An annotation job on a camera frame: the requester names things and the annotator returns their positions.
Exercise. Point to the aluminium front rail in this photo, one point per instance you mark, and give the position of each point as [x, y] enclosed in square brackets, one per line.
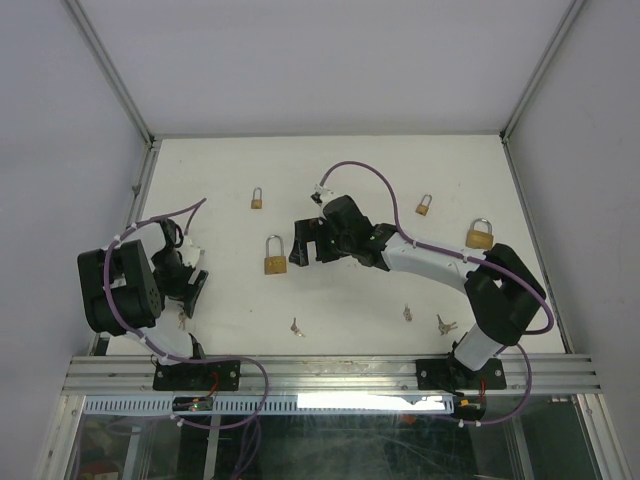
[540, 374]

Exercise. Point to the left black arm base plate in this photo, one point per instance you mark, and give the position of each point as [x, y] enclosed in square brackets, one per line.
[184, 377]

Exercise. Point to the small brass padlock left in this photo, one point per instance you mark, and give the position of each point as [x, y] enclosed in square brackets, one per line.
[257, 198]

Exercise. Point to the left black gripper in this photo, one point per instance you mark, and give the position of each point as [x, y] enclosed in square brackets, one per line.
[187, 292]

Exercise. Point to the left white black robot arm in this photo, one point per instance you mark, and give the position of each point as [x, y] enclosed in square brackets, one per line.
[145, 288]

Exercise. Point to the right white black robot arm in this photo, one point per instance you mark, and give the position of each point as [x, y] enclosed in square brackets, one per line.
[503, 294]

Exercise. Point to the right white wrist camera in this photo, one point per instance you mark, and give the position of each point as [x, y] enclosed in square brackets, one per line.
[323, 195]

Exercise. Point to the large brass padlock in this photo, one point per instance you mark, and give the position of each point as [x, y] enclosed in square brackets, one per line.
[275, 263]
[480, 235]

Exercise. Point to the silver key set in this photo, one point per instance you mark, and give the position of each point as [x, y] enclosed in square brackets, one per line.
[182, 321]
[407, 313]
[296, 330]
[445, 328]

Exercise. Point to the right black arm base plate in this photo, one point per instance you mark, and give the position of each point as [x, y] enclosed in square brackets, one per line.
[447, 375]

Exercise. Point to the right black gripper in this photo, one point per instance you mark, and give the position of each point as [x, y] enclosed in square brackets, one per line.
[309, 230]

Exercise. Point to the small brass padlock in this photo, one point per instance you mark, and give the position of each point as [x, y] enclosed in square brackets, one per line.
[257, 198]
[423, 206]

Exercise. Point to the slotted grey cable duct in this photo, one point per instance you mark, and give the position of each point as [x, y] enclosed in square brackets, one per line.
[297, 404]

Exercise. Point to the small brass padlock right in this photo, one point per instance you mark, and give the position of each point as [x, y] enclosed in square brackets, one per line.
[423, 206]

